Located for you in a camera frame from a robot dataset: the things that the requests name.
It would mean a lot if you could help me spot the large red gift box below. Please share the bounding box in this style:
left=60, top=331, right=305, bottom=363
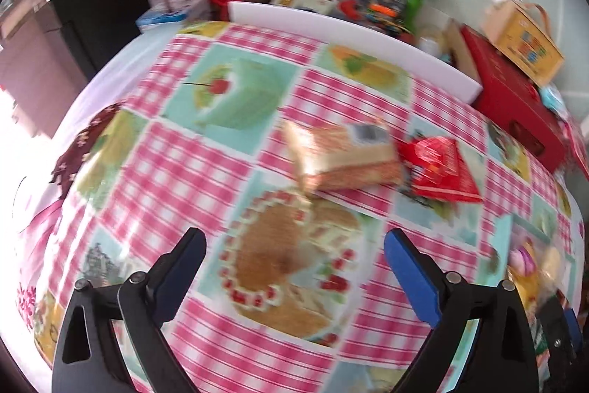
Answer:
left=459, top=25, right=566, bottom=172

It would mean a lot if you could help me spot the yellow gold candy packet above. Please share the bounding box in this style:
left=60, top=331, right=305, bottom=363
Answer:
left=507, top=267, right=546, bottom=324

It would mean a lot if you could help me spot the yellow cardboard gift box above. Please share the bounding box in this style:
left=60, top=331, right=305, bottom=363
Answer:
left=482, top=0, right=565, bottom=87

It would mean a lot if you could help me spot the orange wafer packet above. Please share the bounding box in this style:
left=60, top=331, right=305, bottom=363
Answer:
left=282, top=119, right=403, bottom=194

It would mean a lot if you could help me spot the pink snack bag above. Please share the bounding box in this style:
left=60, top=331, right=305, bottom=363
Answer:
left=508, top=241, right=537, bottom=277

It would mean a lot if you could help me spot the red patterned flat box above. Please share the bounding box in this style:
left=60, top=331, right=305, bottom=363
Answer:
left=560, top=116, right=589, bottom=179

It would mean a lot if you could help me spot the red triangular snack packet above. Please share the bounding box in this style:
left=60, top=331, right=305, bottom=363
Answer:
left=398, top=136, right=483, bottom=203

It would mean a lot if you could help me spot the dark snack bag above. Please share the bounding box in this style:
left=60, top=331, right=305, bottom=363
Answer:
left=338, top=0, right=409, bottom=37

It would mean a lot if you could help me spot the clear wrapped white bun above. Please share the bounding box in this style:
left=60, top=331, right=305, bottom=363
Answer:
left=539, top=244, right=568, bottom=297

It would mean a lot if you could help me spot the checkered picture tablecloth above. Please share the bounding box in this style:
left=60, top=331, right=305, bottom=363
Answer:
left=17, top=22, right=584, bottom=392

